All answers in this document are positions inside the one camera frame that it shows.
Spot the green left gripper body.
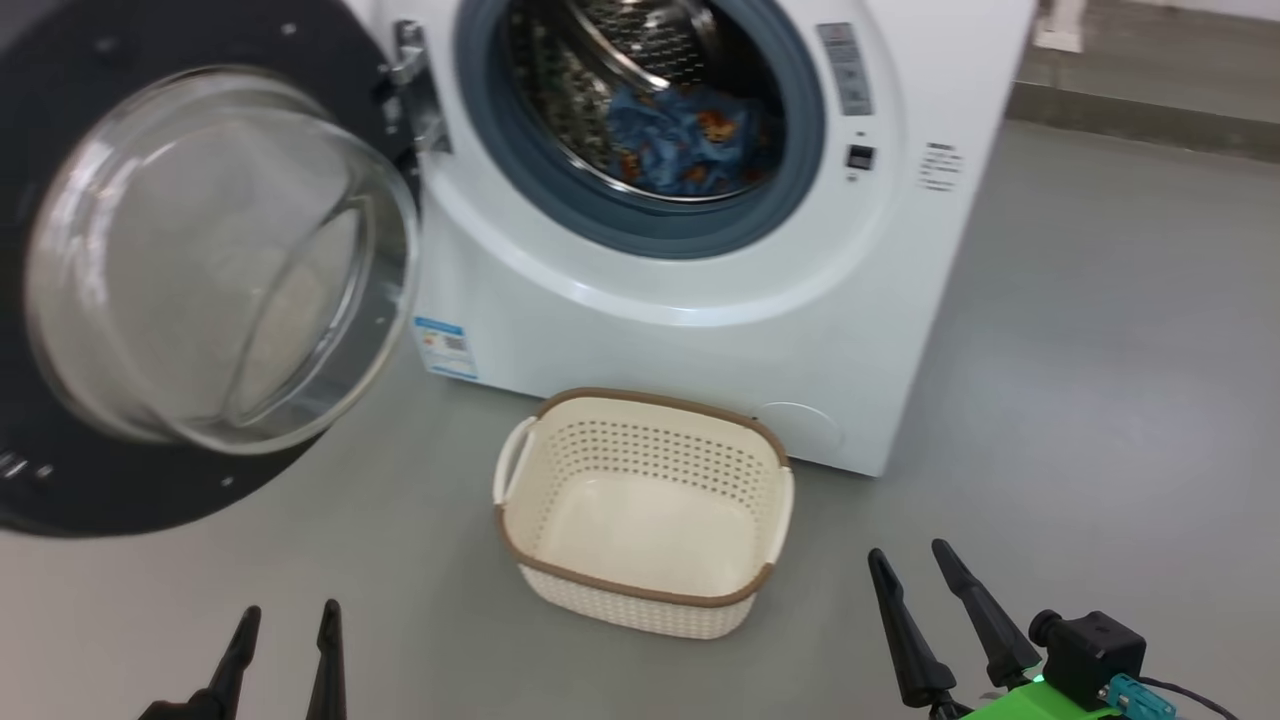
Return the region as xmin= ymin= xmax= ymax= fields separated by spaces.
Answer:
xmin=135 ymin=692 xmax=211 ymax=720

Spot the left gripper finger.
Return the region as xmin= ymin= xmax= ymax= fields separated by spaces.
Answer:
xmin=305 ymin=599 xmax=348 ymax=720
xmin=190 ymin=606 xmax=263 ymax=720

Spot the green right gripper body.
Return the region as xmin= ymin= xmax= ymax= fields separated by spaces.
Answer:
xmin=958 ymin=678 xmax=1126 ymax=720

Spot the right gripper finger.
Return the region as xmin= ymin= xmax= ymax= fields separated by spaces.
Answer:
xmin=867 ymin=548 xmax=959 ymax=709
xmin=931 ymin=539 xmax=1043 ymax=691

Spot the dark round glass washer door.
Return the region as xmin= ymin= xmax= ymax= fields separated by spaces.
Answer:
xmin=0 ymin=0 xmax=423 ymax=539

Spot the blue printed garment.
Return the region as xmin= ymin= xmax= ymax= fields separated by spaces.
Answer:
xmin=690 ymin=95 xmax=773 ymax=193
xmin=608 ymin=85 xmax=721 ymax=193

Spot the white front-load washing machine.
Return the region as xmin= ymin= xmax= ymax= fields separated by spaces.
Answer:
xmin=340 ymin=0 xmax=1039 ymax=478

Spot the metal door hinge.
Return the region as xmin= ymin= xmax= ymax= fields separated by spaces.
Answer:
xmin=385 ymin=20 xmax=451 ymax=156

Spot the round white filter cover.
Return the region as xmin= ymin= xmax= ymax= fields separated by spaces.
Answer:
xmin=755 ymin=402 xmax=846 ymax=463

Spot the cream perforated laundry basket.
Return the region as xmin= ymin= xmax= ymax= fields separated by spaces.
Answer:
xmin=493 ymin=388 xmax=796 ymax=641

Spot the blue energy label sticker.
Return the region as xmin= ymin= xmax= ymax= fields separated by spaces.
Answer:
xmin=413 ymin=317 xmax=479 ymax=381

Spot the grey warning label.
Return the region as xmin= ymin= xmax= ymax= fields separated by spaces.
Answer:
xmin=815 ymin=22 xmax=874 ymax=117

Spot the teal cable connector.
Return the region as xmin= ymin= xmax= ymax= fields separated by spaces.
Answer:
xmin=1105 ymin=673 xmax=1178 ymax=720

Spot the thin black cable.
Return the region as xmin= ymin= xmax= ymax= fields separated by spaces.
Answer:
xmin=1140 ymin=678 xmax=1241 ymax=720

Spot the white wall socket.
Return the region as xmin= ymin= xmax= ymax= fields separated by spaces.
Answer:
xmin=1033 ymin=0 xmax=1086 ymax=53

